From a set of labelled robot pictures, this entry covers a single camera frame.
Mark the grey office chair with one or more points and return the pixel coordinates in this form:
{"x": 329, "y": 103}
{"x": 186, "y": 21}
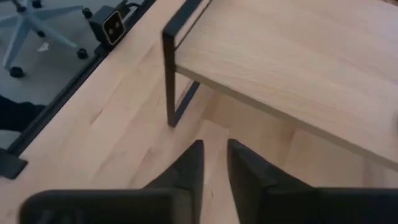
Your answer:
{"x": 29, "y": 14}

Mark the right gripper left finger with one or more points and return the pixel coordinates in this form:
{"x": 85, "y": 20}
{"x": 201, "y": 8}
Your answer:
{"x": 109, "y": 208}

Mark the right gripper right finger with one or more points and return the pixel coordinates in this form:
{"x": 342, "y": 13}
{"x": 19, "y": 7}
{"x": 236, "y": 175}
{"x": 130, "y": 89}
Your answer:
{"x": 295, "y": 207}

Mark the small black depth camera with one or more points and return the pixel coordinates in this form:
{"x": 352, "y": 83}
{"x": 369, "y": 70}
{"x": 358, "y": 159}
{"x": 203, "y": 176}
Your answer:
{"x": 112, "y": 26}

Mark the wooden shelf riser black frame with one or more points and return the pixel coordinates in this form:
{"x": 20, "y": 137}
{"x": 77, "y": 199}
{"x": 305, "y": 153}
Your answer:
{"x": 280, "y": 62}

